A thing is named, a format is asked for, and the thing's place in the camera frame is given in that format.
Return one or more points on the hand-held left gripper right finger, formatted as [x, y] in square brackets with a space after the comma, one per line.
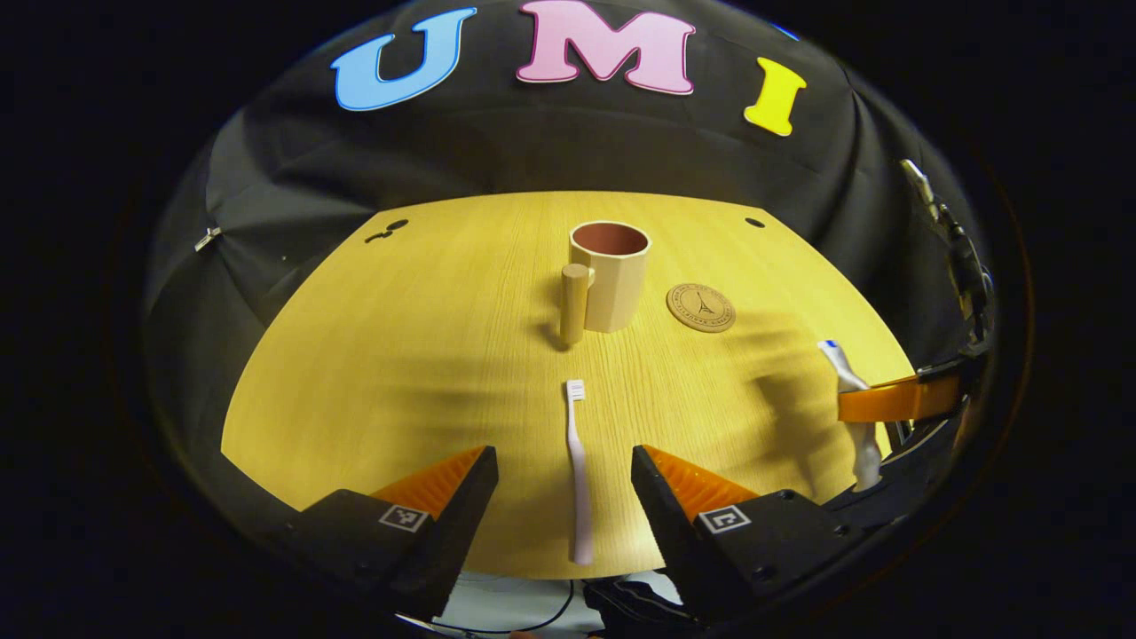
[670, 524]

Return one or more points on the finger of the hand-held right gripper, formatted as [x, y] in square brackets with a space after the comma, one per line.
[896, 399]

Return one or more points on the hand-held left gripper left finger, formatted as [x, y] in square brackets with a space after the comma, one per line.
[457, 524]

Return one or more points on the white toothpaste tube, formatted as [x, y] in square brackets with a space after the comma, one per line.
[865, 453]

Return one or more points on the white pink toothbrush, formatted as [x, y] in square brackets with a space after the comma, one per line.
[579, 479]

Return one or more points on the round brown coaster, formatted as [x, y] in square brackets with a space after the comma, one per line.
[701, 308]

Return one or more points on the beige cup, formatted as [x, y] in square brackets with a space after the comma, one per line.
[617, 293]

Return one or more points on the silver cloth clip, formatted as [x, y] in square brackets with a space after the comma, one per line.
[208, 239]

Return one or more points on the black backdrop cloth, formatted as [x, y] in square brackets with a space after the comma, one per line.
[532, 142]

